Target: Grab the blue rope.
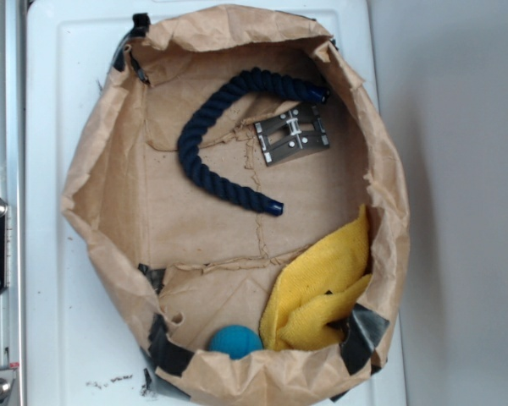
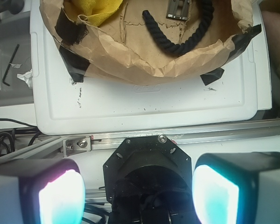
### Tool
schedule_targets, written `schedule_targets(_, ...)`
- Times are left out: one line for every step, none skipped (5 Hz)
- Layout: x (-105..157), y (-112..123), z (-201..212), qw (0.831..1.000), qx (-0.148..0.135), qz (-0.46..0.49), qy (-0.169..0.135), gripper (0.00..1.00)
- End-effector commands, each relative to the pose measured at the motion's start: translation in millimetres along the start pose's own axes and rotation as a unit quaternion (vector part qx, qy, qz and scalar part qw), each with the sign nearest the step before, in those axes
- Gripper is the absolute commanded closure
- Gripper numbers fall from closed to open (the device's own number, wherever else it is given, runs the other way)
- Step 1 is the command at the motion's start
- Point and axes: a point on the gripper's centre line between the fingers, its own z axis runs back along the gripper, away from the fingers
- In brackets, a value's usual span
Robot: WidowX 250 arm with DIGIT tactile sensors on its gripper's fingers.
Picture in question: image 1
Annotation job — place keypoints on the brown paper bag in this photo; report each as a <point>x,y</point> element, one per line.
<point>178,263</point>

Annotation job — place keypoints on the yellow microfiber cloth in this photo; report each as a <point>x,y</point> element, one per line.
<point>317,289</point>

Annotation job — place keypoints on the blue rubber ball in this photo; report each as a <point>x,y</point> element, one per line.
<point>236,341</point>

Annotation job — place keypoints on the white tray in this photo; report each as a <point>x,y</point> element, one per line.
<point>79,350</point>

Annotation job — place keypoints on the grey metal bracket plate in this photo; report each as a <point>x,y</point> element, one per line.
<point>293,134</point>

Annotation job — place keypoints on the aluminium frame rail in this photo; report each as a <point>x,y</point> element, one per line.
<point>12,131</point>

